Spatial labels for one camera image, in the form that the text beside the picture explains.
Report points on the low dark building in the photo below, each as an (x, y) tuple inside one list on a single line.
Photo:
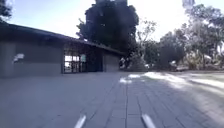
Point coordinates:
[(36, 53)]

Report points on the grey paved path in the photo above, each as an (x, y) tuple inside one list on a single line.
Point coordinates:
[(110, 96)]

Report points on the group of trees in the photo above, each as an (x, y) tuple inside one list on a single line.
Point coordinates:
[(186, 46)]

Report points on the tall dark tree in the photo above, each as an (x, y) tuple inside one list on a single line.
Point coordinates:
[(110, 23)]

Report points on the robot's own part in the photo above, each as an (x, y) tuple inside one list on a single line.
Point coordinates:
[(148, 121), (80, 122)]

